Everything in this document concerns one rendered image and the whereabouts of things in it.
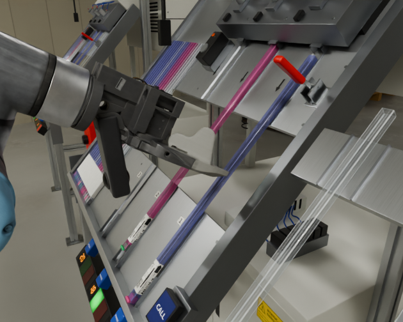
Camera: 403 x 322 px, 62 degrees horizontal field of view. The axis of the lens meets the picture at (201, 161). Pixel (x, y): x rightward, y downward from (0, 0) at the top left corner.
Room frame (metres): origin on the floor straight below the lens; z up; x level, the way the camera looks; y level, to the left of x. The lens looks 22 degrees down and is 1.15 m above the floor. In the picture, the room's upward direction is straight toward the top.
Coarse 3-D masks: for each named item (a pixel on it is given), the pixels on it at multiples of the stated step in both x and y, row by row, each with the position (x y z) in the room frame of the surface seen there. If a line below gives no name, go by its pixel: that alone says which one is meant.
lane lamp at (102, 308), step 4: (104, 300) 0.49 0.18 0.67; (100, 304) 0.49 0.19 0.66; (104, 304) 0.48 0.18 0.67; (100, 308) 0.48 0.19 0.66; (104, 308) 0.47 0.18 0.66; (96, 312) 0.48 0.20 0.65; (100, 312) 0.47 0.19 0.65; (104, 312) 0.46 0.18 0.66; (96, 316) 0.47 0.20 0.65; (100, 316) 0.46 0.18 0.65; (96, 320) 0.46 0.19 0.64
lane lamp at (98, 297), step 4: (100, 288) 0.52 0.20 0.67; (100, 292) 0.51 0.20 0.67; (96, 296) 0.51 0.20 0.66; (100, 296) 0.50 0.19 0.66; (92, 300) 0.51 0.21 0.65; (96, 300) 0.50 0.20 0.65; (100, 300) 0.49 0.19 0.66; (92, 304) 0.50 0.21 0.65; (96, 304) 0.49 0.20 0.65; (92, 308) 0.49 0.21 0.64; (96, 308) 0.49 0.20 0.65
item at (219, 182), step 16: (304, 64) 0.58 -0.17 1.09; (288, 96) 0.56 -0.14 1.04; (272, 112) 0.54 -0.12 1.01; (256, 128) 0.54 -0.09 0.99; (240, 160) 0.51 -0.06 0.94; (224, 176) 0.50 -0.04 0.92; (208, 192) 0.50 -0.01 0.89; (192, 224) 0.47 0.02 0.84; (176, 240) 0.46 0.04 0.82; (160, 256) 0.45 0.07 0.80
